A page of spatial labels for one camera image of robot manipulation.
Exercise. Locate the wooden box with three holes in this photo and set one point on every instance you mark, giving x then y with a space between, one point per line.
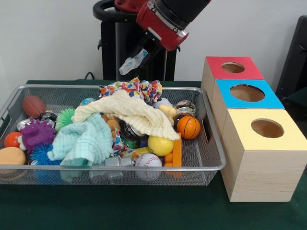
259 177

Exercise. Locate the yellow ball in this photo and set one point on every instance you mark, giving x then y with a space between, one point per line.
160 146

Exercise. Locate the red round robot base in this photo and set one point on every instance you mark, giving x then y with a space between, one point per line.
127 4

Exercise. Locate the mint waffle cloth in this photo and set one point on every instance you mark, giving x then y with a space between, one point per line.
84 143

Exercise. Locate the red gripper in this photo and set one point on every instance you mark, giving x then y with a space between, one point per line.
160 26

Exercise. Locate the black chair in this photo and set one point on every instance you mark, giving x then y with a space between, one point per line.
295 60

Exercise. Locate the silver mesh bin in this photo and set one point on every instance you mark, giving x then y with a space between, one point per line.
204 176

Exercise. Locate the purple spiky rubber toy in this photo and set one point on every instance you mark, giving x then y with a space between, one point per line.
37 136

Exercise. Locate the colourful patterned cloth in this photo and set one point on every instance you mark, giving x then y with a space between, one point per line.
144 88

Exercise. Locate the dark green side tablecloth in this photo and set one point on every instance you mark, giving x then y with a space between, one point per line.
298 98

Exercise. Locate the clear plastic bottle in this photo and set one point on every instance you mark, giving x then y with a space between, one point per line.
132 63

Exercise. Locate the cream waffle cloth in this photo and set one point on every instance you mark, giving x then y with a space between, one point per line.
134 112

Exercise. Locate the brown toy football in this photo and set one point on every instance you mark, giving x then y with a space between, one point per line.
33 106

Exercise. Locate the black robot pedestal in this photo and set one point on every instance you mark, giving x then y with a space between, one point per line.
115 48

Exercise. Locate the white toy baseball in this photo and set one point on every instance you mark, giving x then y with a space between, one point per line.
148 163

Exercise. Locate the orange toy basketball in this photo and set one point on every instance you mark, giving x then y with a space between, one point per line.
188 127

